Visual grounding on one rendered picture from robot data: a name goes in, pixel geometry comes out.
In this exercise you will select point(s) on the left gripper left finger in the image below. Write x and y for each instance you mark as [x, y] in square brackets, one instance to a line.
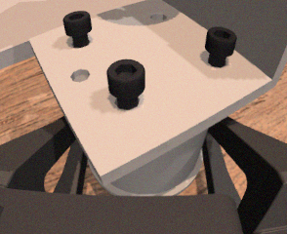
[25, 160]

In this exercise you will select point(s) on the beige metal bracket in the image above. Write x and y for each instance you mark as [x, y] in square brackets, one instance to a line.
[184, 95]

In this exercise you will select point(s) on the black socket head screw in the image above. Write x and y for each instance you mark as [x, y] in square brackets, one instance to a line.
[77, 25]
[126, 82]
[220, 43]

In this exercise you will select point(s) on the grey cylinder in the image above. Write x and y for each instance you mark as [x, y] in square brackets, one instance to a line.
[169, 174]

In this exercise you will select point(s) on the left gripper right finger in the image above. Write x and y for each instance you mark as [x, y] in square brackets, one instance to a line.
[263, 159]

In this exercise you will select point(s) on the shallow grey rectangular tray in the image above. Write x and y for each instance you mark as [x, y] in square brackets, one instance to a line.
[22, 19]

